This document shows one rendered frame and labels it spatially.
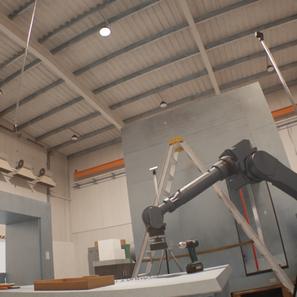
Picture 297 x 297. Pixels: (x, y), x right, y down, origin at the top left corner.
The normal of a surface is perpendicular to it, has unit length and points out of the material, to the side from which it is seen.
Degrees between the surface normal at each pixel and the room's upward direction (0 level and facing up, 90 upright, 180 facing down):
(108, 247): 90
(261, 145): 90
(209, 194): 90
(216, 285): 67
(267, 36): 177
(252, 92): 90
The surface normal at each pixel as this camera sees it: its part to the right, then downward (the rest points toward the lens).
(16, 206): 0.90, -0.28
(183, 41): 0.10, 0.88
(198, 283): -0.39, -0.66
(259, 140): -0.43, -0.33
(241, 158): 0.13, -0.43
